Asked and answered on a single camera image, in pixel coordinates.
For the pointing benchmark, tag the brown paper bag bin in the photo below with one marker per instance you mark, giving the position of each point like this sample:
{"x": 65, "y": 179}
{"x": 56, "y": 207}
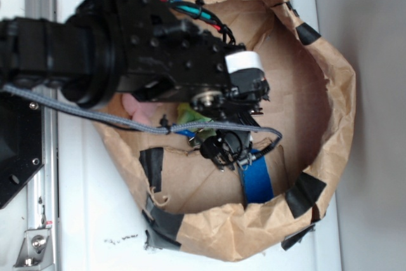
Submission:
{"x": 192, "y": 206}

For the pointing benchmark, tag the pink plush bunny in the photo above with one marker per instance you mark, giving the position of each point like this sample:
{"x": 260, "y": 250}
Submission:
{"x": 140, "y": 112}

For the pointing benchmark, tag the metal corner bracket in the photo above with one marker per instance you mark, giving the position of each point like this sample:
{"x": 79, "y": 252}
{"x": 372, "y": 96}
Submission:
{"x": 36, "y": 252}

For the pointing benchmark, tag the blue sponge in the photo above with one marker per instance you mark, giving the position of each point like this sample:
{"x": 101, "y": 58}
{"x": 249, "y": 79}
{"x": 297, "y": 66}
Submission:
{"x": 256, "y": 183}

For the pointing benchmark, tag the green plush frog keychain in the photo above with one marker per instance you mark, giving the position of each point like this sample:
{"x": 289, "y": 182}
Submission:
{"x": 187, "y": 114}

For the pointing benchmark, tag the aluminium rail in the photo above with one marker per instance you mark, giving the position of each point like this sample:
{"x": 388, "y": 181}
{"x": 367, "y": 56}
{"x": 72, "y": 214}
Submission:
{"x": 42, "y": 188}

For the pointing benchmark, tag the silver key bunch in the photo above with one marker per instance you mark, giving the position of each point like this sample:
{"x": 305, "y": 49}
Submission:
{"x": 194, "y": 141}

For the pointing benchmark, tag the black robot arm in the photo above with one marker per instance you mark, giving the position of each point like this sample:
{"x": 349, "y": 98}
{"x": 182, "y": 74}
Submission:
{"x": 83, "y": 57}

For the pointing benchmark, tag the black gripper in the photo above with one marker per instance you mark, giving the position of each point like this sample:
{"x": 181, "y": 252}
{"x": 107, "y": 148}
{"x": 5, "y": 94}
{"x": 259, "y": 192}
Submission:
{"x": 177, "y": 51}

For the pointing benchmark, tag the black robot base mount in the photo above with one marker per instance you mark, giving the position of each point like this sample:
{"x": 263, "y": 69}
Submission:
{"x": 21, "y": 144}

